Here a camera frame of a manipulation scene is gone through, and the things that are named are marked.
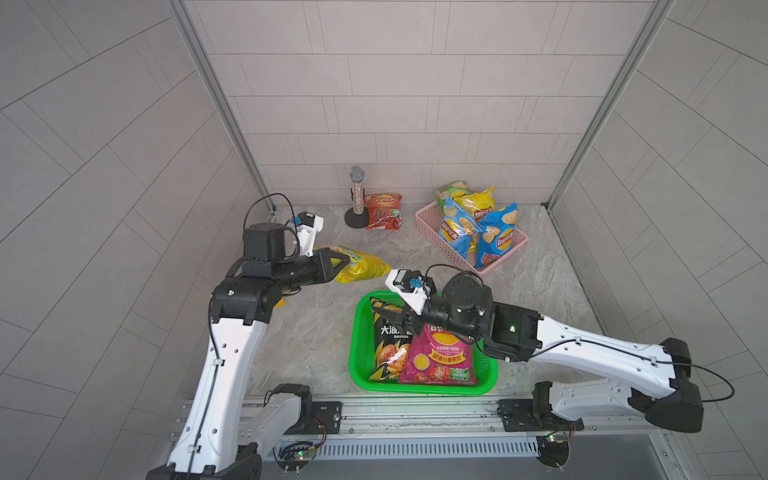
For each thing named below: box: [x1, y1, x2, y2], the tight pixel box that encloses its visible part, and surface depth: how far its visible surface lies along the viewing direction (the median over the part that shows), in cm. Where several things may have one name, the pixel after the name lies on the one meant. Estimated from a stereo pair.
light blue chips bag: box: [438, 196, 482, 259], surface depth 96 cm
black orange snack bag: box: [369, 297, 413, 382], surface depth 76 cm
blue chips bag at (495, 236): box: [474, 203, 518, 268], surface depth 94 cm
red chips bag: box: [364, 193, 403, 231], surface depth 107 cm
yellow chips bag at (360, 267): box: [330, 245, 392, 284], surface depth 66 cm
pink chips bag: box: [398, 324, 479, 385], surface depth 72 cm
